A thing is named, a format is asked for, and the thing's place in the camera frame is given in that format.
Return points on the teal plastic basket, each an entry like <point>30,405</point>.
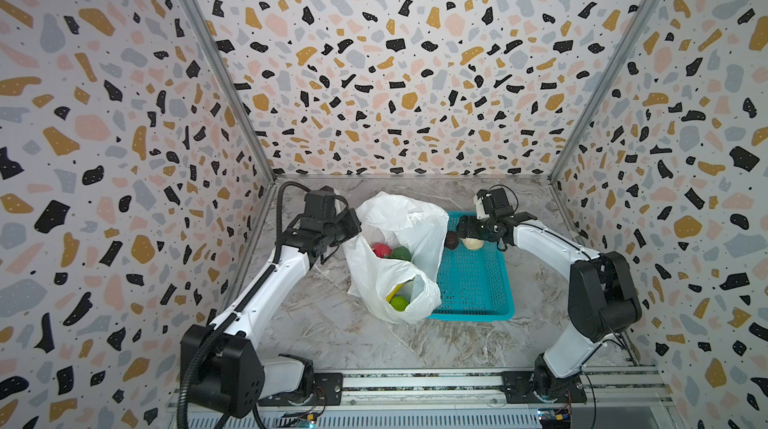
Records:
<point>474,286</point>

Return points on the yellow banana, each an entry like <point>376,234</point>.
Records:
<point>396,292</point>

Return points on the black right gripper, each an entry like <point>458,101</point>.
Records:
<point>474,229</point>

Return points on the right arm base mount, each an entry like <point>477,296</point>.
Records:
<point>539,387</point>

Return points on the white plastic bag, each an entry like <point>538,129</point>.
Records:
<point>395,260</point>

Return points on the aluminium corner post right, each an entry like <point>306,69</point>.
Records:
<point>623,51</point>

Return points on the cream white round fruit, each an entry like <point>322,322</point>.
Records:
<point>472,244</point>

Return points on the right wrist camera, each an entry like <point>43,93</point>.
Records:
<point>481,213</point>

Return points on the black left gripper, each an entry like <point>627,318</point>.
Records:
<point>352,223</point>

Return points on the dark purple fruit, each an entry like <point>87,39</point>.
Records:
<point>451,241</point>

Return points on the green avocado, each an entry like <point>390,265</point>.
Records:
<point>401,253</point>

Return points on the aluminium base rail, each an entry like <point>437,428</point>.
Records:
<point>598,397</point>

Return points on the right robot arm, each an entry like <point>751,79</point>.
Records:
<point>602,298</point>

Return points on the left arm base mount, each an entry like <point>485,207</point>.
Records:
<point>323,389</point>

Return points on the green lime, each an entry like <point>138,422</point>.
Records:
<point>399,303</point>

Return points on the aluminium corner post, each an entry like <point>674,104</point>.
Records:
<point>623,51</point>
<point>210,51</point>

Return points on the aluminium corner post left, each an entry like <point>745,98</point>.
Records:
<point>210,51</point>

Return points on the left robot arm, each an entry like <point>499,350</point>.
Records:
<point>220,367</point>

